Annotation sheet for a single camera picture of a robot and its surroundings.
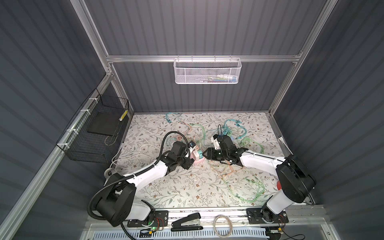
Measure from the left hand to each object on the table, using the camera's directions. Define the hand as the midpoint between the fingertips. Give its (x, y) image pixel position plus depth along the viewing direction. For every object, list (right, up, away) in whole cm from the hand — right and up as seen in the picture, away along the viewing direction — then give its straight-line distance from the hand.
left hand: (188, 155), depth 88 cm
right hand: (+10, 0, 0) cm, 10 cm away
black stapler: (+2, -29, -17) cm, 34 cm away
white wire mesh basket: (+14, +64, +36) cm, 75 cm away
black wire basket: (-45, +15, -15) cm, 50 cm away
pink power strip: (+3, -2, +1) cm, 4 cm away
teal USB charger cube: (+7, +1, 0) cm, 7 cm away
